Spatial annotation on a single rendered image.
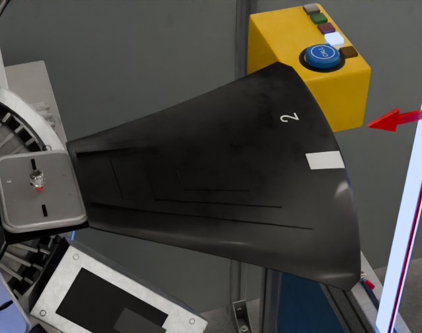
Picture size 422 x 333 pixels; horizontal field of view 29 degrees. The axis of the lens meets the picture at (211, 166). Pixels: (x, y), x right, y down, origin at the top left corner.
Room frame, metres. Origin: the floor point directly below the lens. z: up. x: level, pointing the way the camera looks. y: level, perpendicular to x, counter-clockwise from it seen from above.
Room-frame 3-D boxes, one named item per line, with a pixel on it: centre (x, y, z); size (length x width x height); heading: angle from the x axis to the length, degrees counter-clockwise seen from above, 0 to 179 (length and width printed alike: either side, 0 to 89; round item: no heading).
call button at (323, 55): (0.82, -0.13, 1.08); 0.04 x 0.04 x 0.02
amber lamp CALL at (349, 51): (0.83, -0.17, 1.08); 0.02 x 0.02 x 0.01; 17
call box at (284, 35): (0.87, -0.12, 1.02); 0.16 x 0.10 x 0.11; 17
